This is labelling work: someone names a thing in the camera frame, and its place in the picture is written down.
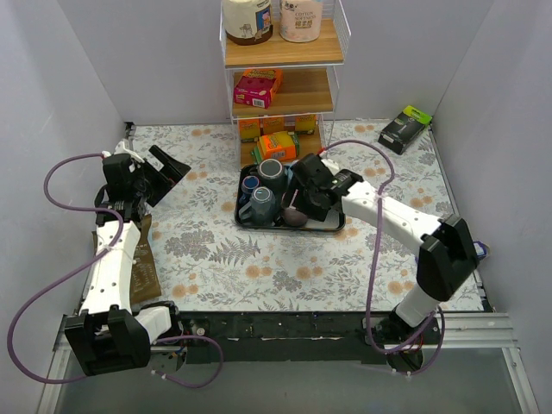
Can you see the yellow sponge box middle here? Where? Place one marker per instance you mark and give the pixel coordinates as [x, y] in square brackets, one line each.
[274, 124]

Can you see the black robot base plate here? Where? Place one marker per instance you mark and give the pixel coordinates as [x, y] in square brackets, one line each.
[271, 336]

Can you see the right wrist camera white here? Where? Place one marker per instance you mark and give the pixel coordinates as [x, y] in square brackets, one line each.
[333, 166]

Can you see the brown paper bag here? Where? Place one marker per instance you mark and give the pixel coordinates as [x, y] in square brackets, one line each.
[144, 276]

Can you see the orange green sponge pack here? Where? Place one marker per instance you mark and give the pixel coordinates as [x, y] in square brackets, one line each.
[282, 146]

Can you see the light blue faceted mug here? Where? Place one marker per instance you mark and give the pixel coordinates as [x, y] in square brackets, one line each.
[291, 174]

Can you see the pink orange sponge box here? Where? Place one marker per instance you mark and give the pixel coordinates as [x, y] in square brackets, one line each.
[257, 87]

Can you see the slate blue mug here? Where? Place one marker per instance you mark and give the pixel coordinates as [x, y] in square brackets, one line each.
[260, 208]

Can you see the floral table mat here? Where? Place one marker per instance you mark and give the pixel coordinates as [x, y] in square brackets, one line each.
[206, 262]

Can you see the navy blue mug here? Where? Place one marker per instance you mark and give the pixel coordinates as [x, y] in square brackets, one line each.
[248, 185]

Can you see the dark grey mug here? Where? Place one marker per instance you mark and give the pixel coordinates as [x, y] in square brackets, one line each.
[272, 175]

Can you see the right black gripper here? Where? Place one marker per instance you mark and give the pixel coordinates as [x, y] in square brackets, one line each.
[303, 195]

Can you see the pink cotton tissue roll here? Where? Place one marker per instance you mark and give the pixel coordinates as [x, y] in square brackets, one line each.
[300, 21]

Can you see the black green razor box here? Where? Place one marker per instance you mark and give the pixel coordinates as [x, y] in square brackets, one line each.
[401, 132]

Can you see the black serving tray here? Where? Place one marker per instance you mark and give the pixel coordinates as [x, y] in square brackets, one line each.
[334, 221]

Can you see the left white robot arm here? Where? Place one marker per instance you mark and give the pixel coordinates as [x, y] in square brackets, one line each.
[107, 336]

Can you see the white wire wooden shelf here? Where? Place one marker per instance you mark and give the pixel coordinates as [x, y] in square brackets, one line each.
[311, 77]

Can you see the yellow sponge box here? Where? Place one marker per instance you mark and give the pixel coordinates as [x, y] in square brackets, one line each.
[305, 124]
[274, 124]
[249, 129]

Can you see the yellow sponge box right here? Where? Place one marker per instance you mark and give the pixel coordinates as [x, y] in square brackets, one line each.
[305, 124]

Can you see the purple white box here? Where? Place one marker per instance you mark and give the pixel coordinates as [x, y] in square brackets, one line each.
[482, 249]

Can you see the brown cartoon paper roll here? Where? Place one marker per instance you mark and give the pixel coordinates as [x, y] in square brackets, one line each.
[247, 22]

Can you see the yellow sponge box left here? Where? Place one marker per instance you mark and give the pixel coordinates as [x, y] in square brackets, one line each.
[249, 129]

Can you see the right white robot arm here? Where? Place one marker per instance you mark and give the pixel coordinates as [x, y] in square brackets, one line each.
[412, 228]

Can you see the lavender purple mug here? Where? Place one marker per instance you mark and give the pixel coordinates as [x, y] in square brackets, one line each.
[293, 217]

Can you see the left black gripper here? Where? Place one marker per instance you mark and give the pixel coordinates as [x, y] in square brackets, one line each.
[151, 183]

